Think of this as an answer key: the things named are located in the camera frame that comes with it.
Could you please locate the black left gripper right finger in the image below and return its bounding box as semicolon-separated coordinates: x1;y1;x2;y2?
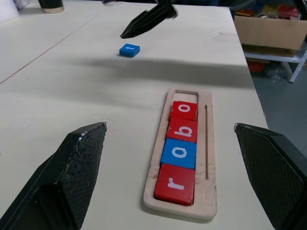
233;122;307;230

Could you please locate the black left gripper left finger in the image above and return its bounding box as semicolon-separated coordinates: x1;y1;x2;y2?
0;121;108;230

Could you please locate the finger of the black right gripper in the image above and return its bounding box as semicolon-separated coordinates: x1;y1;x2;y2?
120;10;178;40
119;3;176;38

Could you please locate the red letter tile b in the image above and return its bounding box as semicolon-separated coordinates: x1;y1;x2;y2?
166;117;198;143

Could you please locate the blue letter tile t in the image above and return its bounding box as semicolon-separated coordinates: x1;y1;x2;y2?
118;43;141;58

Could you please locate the long wooden letter tray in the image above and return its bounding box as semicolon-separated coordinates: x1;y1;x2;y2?
143;87;218;220

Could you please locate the black drinking bottle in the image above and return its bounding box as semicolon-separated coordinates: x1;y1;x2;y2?
37;0;65;14

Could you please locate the brown cardboard box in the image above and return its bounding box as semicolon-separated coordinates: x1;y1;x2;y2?
234;15;307;58

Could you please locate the white metal shelf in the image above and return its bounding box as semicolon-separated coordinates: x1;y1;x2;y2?
242;40;307;83

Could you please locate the purple and white packet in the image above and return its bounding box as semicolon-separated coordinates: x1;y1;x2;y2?
0;0;33;24

